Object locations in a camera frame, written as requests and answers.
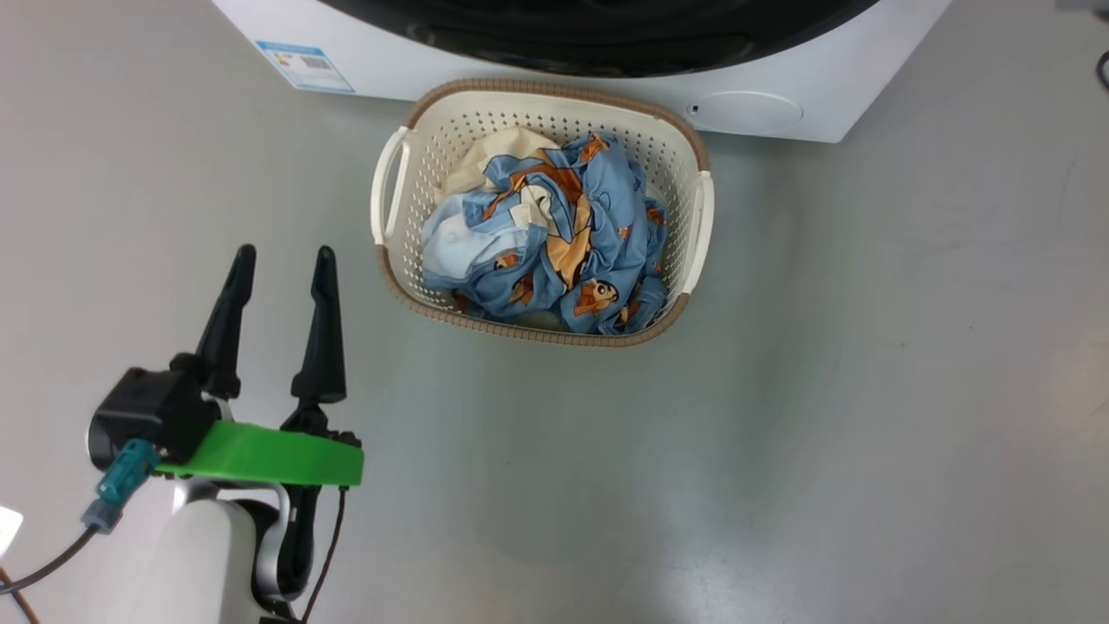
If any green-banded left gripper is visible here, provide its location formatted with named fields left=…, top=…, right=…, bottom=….
left=156, top=244, right=365, bottom=601

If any blue bear-print garment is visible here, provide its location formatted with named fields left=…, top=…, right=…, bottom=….
left=481, top=132, right=668, bottom=287
left=422, top=204, right=668, bottom=336

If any cream garment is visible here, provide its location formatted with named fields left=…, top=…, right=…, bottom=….
left=440, top=127, right=564, bottom=205

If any black round washing machine door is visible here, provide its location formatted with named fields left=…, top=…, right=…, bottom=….
left=316, top=0, right=880, bottom=79

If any cream perforated laundry basket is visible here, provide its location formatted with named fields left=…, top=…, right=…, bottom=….
left=370, top=78, right=716, bottom=349

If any white washing machine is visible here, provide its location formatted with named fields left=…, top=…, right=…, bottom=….
left=212, top=0, right=954, bottom=144

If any blue energy label sticker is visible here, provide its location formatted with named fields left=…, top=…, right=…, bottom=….
left=255, top=40, right=356, bottom=94

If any round white filter cover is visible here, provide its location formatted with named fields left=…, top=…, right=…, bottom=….
left=687, top=90, right=805, bottom=136

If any left teal plug camera cable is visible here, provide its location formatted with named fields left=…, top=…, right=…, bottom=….
left=0, top=438, right=161, bottom=599

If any thin black left gripper cable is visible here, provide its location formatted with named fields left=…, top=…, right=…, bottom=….
left=299, top=487, right=347, bottom=624

